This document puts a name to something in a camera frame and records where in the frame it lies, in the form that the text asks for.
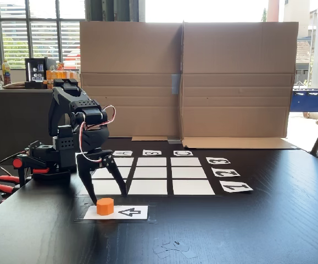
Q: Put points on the white nine-square grid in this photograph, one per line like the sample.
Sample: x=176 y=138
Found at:
x=151 y=176

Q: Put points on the paper sheet number 3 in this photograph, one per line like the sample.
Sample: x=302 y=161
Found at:
x=218 y=160

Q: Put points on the paper sheet letter B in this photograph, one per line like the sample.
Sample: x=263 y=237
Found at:
x=152 y=153

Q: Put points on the round orange token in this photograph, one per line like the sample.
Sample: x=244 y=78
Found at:
x=105 y=207

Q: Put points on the white paper sheet with arrow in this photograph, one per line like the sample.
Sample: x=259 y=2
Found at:
x=131 y=212

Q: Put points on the grey tape strip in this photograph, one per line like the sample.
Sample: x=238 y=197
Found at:
x=174 y=141
x=176 y=83

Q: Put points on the clear tape scraps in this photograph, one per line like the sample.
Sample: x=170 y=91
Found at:
x=173 y=248

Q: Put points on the paper sheet number 1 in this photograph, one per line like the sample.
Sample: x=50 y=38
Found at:
x=235 y=187

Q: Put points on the brown cardboard wall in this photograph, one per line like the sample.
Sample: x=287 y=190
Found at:
x=131 y=49
x=238 y=55

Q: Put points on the yellow drink bottle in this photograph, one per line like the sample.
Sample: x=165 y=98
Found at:
x=6 y=72

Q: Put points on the paper sheet letter C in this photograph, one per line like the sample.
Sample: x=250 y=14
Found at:
x=183 y=153

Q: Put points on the paper sheet letter A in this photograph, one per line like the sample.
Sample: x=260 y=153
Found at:
x=123 y=153

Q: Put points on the paper sheet number 2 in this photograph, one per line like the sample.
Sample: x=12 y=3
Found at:
x=226 y=172

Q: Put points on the blue foosball table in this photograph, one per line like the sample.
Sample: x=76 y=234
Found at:
x=312 y=100

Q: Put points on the orange boxes stack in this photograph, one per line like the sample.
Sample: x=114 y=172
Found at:
x=62 y=74

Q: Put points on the red black clamp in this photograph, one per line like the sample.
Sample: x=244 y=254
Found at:
x=17 y=163

